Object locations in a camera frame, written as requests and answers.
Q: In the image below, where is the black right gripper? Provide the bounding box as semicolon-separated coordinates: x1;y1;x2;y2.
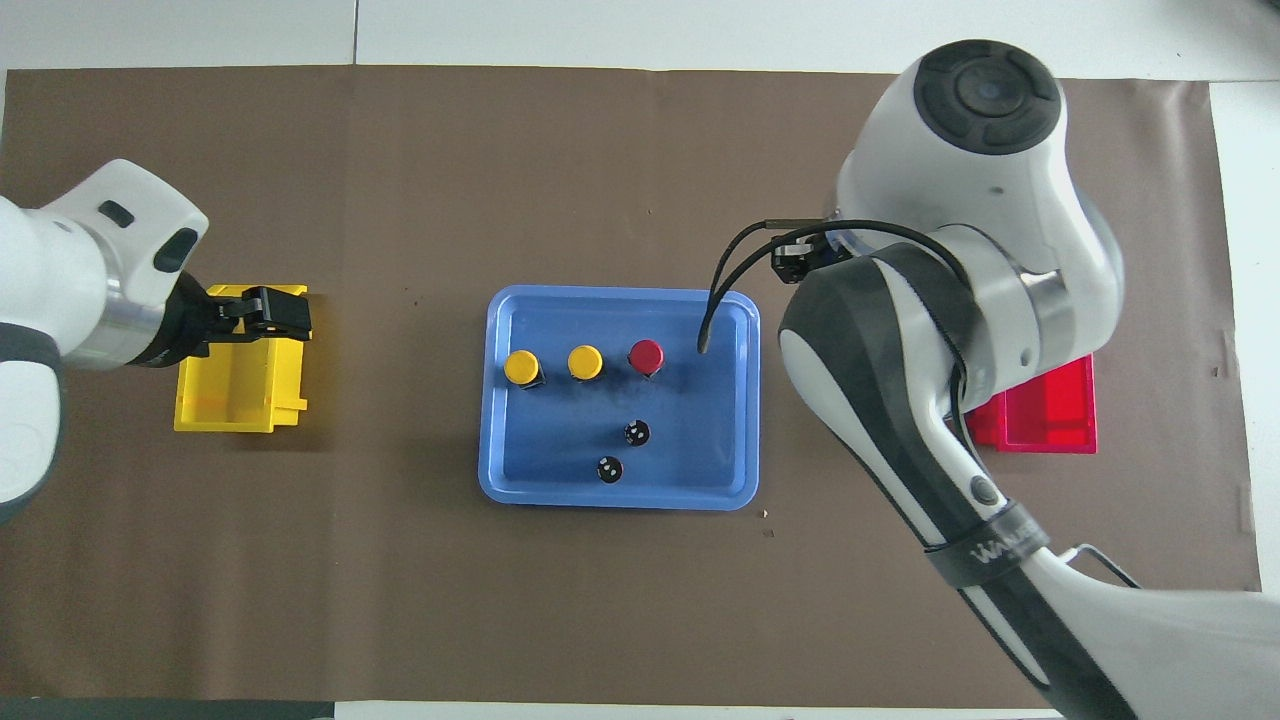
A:
770;226;863;286

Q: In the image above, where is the black velcro cable strap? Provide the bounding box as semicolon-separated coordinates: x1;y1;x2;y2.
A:
925;500;1053;593

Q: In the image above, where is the brown paper table mat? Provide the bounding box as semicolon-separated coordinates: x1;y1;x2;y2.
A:
0;65;1271;709

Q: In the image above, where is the yellow plastic storage bin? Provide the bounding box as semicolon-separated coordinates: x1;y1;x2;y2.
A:
174;284;313;434

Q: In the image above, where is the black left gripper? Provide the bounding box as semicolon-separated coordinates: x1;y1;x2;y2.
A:
150;270;314;369

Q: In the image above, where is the red plastic storage bin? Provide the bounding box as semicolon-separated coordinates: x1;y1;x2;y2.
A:
965;353;1098;455

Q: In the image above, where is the blue plastic tray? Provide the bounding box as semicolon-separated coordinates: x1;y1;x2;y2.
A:
478;285;761;512

